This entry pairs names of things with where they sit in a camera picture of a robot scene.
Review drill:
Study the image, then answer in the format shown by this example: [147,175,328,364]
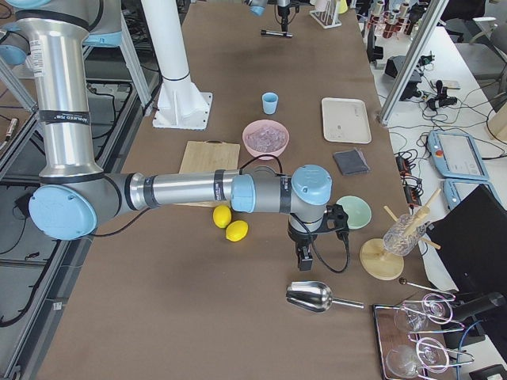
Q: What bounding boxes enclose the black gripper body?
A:
[276,3,292,30]
[288,203,349,253]

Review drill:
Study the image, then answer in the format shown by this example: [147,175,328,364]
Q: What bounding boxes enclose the light blue plastic cup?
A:
[261,92,279,115]

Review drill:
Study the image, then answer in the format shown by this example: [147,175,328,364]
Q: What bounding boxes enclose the clear ice cubes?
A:
[246,126,288,153]

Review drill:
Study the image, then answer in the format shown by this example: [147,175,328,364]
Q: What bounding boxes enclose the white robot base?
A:
[142,0,212,131]

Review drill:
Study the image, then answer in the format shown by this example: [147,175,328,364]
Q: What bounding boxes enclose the steel ice scoop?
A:
[286,281,364,313]

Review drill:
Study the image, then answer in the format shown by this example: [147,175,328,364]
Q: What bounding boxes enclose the wooden cup stand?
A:
[360,188,441,280]

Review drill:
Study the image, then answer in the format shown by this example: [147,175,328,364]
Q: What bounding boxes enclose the green ceramic bowl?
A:
[336,196,372,230]

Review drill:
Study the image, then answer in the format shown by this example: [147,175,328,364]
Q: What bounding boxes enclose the steel muddler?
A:
[260,29,293,38]

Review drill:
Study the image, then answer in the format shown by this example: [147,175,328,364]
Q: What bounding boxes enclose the grey folded cloth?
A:
[333,148,370,176]

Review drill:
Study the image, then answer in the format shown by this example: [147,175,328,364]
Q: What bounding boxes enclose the clear glass mug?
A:
[383,214,426,257]

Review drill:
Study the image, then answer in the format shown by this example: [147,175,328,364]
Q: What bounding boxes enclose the yellow lemon far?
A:
[225,220,249,242]

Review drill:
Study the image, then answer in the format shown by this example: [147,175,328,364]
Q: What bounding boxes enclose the yellow lemon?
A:
[225,220,249,242]
[212,205,232,229]

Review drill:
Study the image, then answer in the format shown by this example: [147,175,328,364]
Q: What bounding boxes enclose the yellow lemon near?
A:
[212,205,232,229]

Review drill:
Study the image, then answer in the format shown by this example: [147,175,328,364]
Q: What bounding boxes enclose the cream rabbit serving tray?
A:
[321,97,372,144]

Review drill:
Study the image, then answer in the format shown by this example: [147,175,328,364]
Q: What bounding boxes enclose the pink bowl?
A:
[242,120,289,157]

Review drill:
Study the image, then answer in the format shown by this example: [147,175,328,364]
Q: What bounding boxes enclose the wine glass upper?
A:
[394,301,452,333]

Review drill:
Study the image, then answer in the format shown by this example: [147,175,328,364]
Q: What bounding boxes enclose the black monitor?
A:
[428,185,506,295]

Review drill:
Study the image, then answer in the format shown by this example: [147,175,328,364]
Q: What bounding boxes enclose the blue teach pendant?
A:
[427,131,490,181]

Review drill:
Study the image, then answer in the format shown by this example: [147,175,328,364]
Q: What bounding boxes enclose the wine glass lower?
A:
[385,337,450,379]

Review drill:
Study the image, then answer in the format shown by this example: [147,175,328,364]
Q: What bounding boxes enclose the wooden cutting board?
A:
[173,142,242,208]

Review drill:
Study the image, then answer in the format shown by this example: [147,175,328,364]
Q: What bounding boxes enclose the wine glass rack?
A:
[401,293,475,368]

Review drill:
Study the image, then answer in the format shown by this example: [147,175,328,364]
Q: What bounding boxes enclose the white wire cup rack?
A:
[310,0,341,29]

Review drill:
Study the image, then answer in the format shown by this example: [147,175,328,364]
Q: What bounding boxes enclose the aluminium frame post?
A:
[378,0,448,126]

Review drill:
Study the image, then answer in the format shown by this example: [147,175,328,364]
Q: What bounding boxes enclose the black tray frame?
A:
[372,305,451,379]

